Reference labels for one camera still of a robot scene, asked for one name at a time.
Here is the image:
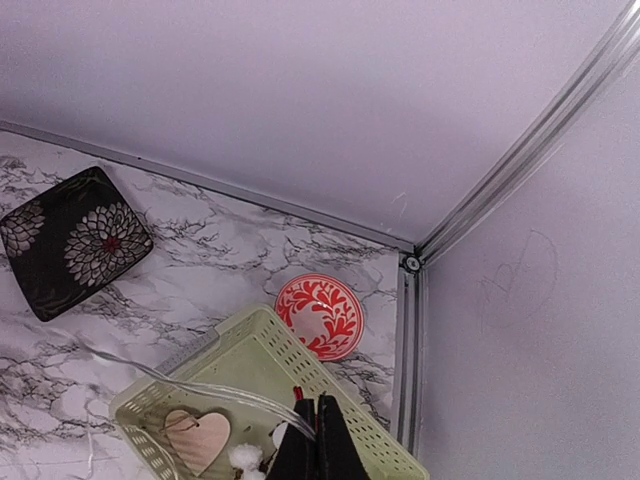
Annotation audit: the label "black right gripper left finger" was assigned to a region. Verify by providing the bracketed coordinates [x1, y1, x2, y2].
[266, 399, 316, 480]

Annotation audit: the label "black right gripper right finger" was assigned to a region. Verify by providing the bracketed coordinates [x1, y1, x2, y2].
[317, 394, 370, 480]

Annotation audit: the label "white ball string lights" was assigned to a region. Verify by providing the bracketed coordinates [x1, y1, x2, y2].
[77, 341, 335, 479]

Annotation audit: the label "black mesh object behind tree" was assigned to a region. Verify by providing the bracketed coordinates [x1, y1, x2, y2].
[1, 166, 153, 322]

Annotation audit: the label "red reindeer ornament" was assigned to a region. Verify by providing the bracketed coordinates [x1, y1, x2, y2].
[293, 386, 304, 401]

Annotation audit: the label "green perforated plastic basket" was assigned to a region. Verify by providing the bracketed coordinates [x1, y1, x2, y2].
[109, 305, 429, 479]

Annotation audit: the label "red white round ornament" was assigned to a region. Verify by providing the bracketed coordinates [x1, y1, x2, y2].
[275, 273, 365, 362]

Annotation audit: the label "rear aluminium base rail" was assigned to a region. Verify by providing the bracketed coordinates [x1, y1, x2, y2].
[0, 119, 416, 254]

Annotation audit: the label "right aluminium frame post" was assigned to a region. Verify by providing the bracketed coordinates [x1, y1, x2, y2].
[392, 1, 639, 457]

